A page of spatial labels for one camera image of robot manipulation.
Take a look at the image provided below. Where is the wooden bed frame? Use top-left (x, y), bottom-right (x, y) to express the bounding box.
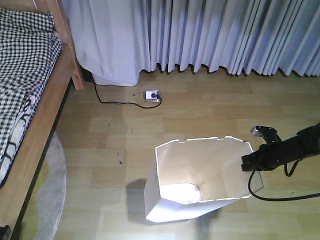
top-left (0, 0), bottom-right (84, 230)

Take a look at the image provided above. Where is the grey round rug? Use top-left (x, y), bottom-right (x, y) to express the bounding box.
top-left (33, 133), bottom-right (67, 240)

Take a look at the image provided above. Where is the floor power outlet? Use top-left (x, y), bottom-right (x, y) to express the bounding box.
top-left (143, 90), bottom-right (160, 103)

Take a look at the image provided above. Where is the white paper trash bin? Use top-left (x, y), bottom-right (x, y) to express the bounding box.
top-left (143, 136), bottom-right (263, 223)

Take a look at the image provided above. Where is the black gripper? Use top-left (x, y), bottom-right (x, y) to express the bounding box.
top-left (241, 141), bottom-right (304, 172)

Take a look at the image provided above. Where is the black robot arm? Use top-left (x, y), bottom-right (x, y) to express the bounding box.
top-left (241, 124), bottom-right (320, 172)

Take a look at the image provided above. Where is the black power cord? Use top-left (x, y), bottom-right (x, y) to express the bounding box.
top-left (92, 81), bottom-right (162, 109)

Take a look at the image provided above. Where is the light grey curtain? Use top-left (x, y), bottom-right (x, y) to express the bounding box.
top-left (63, 0), bottom-right (320, 87)

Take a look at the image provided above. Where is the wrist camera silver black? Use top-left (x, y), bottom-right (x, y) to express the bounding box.
top-left (250, 125), bottom-right (282, 145)

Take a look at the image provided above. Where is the black white checkered blanket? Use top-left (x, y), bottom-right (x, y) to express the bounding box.
top-left (0, 8), bottom-right (63, 185)

